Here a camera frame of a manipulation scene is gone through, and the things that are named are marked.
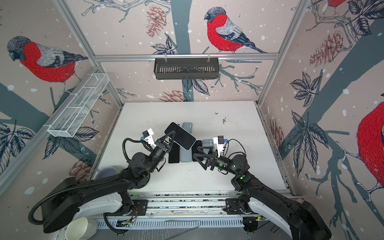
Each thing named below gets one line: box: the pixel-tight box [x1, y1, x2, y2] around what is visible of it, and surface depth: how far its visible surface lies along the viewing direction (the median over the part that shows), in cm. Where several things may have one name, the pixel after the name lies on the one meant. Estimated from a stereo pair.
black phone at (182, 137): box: [164, 122, 197, 151], surface depth 69 cm
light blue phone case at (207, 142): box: [202, 139, 214, 147], surface depth 100 cm
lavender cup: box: [97, 167, 118, 178], surface depth 81 cm
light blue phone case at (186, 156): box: [179, 146, 193, 163], surface depth 94 cm
